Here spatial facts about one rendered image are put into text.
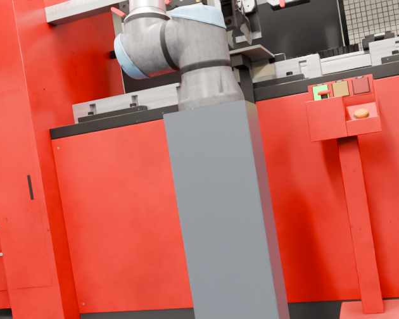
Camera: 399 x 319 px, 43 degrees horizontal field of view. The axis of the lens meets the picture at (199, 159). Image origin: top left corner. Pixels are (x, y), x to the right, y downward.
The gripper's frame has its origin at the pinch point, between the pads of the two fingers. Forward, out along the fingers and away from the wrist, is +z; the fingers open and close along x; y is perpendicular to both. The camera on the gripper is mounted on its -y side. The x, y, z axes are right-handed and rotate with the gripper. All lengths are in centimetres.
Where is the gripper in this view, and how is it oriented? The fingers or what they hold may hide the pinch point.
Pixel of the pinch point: (240, 44)
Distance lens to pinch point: 189.0
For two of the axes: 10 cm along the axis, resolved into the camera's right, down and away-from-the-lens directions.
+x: -9.3, 1.4, 3.2
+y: 1.4, -6.8, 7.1
